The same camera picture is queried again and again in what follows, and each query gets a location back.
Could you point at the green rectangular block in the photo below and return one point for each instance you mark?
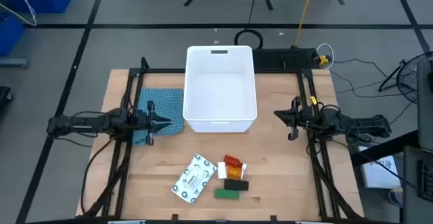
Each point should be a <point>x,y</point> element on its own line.
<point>226,194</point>

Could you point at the black caster foot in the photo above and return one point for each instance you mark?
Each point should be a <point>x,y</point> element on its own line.
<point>5,95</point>

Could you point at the black perforated box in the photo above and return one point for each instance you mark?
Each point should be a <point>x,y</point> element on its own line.
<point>284,59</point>

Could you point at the white printed gauze packet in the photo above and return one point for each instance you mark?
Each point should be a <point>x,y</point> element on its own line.
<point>194,178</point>

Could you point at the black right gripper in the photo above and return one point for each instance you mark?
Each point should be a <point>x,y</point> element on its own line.
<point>301,117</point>

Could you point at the grey metal bar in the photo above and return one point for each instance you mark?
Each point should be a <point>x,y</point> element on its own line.
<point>13,62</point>

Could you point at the white printed paper box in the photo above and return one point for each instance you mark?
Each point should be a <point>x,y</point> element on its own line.
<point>379,171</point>

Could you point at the yellow tag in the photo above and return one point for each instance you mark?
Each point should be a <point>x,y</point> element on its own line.
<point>313,99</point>

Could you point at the black metal table frame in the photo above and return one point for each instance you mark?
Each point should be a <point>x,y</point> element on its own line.
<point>306,85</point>

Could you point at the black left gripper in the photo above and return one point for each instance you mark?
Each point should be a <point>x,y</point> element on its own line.
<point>150,122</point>

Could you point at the black rectangular block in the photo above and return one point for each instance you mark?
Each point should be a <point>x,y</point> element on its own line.
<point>236,184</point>

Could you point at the blue and white shoe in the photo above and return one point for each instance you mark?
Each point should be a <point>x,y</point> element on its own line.
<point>395,197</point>

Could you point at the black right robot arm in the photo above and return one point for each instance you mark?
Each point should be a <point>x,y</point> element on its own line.
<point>355,124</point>

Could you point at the black table clamp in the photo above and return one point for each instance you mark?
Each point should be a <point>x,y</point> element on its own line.
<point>273,218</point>
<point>175,218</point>

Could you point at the orange block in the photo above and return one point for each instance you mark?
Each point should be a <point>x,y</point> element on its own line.
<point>235,172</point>

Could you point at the dark amber pill bottle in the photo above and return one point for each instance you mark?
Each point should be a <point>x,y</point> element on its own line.
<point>232,160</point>

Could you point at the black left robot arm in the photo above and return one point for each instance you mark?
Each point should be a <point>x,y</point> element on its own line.
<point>84,122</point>

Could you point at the black floor fan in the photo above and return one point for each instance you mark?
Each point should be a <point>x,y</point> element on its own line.
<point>411,76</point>

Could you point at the teal patterned cloth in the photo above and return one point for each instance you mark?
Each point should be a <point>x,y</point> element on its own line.
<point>169,102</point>

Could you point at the white plastic bin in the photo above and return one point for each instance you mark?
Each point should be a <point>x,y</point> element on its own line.
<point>220,95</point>

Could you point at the small white bottle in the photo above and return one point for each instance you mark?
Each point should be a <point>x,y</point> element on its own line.
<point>221,170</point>

